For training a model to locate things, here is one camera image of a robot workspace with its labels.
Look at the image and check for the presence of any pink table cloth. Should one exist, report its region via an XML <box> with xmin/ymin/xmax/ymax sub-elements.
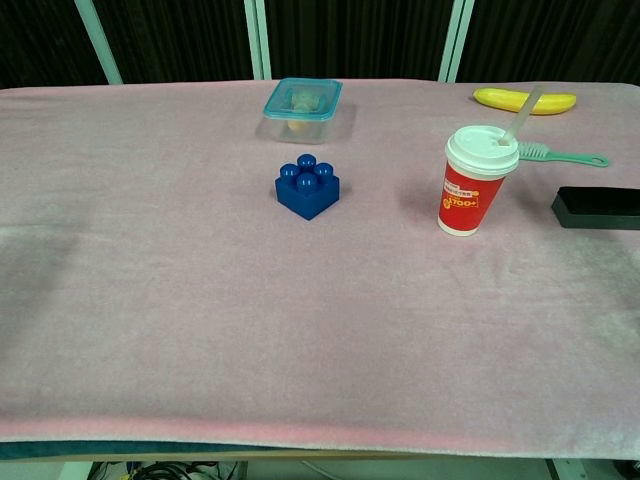
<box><xmin>0</xmin><ymin>78</ymin><xmax>640</xmax><ymax>461</ymax></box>

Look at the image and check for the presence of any green hairbrush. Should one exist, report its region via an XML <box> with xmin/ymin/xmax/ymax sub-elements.
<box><xmin>515</xmin><ymin>140</ymin><xmax>611</xmax><ymax>169</ymax></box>

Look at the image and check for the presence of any clear container with blue lid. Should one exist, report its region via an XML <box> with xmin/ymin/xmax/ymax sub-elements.
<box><xmin>262</xmin><ymin>77</ymin><xmax>345</xmax><ymax>146</ymax></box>

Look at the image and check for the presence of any red paper cup white lid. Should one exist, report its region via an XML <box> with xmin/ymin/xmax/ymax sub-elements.
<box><xmin>437</xmin><ymin>124</ymin><xmax>522</xmax><ymax>238</ymax></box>

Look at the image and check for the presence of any blue building block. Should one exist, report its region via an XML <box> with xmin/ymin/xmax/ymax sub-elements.
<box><xmin>274</xmin><ymin>153</ymin><xmax>342</xmax><ymax>222</ymax></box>

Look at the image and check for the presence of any translucent straw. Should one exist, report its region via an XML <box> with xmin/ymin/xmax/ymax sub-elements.
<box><xmin>497</xmin><ymin>83</ymin><xmax>550</xmax><ymax>147</ymax></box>

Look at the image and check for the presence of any yellow toy banana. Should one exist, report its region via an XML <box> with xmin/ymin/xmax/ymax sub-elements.
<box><xmin>472</xmin><ymin>87</ymin><xmax>578</xmax><ymax>117</ymax></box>

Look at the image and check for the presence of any beige toy in container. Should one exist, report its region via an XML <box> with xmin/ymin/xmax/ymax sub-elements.
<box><xmin>286</xmin><ymin>88</ymin><xmax>322</xmax><ymax>133</ymax></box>

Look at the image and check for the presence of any black rectangular box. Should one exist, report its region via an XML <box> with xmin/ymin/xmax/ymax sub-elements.
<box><xmin>550</xmin><ymin>186</ymin><xmax>640</xmax><ymax>232</ymax></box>

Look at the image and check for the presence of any black floor cable bundle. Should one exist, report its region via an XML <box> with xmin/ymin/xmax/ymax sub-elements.
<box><xmin>91</xmin><ymin>459</ymin><xmax>242</xmax><ymax>480</ymax></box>

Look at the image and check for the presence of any white frame post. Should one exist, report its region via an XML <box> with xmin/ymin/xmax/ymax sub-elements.
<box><xmin>243</xmin><ymin>0</ymin><xmax>273</xmax><ymax>82</ymax></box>
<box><xmin>73</xmin><ymin>0</ymin><xmax>124</xmax><ymax>86</ymax></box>
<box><xmin>437</xmin><ymin>0</ymin><xmax>476</xmax><ymax>83</ymax></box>

